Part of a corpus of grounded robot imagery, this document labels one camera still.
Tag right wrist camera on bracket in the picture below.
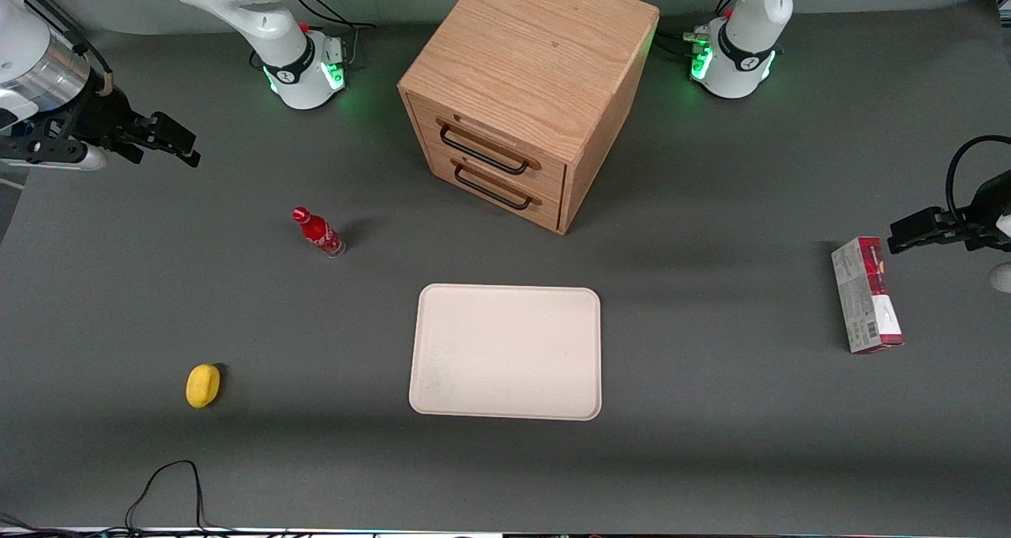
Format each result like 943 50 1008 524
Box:
0 131 107 172

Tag black metal drawer handle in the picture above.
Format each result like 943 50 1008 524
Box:
452 161 535 212
438 121 532 177

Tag black cables at right arm base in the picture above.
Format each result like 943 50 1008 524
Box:
296 0 378 71

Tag black cables at left arm base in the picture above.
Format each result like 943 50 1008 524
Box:
654 0 739 61

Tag beige rectangular tray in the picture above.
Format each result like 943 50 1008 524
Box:
408 284 603 422

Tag red soda bottle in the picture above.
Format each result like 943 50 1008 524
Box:
291 206 348 259

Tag wooden oak drawer cabinet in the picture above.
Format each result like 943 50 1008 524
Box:
397 0 660 236

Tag black looped cable on left wrist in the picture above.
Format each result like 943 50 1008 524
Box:
945 134 1011 224

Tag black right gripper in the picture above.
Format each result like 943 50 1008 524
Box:
49 86 201 167

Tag black cable on right wrist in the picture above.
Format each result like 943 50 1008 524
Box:
9 0 116 96

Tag thin black cable on table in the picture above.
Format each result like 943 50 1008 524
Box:
0 459 293 538

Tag yellow lemon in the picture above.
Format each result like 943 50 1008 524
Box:
186 363 223 409

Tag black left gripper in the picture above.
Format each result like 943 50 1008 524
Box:
887 170 1011 255

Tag wooden drawer without notch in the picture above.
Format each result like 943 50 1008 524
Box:
405 93 568 200

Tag grey and red carton box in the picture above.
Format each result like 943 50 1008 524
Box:
830 236 906 356

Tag black cables at arm base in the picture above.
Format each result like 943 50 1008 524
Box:
296 0 378 71
654 0 739 61

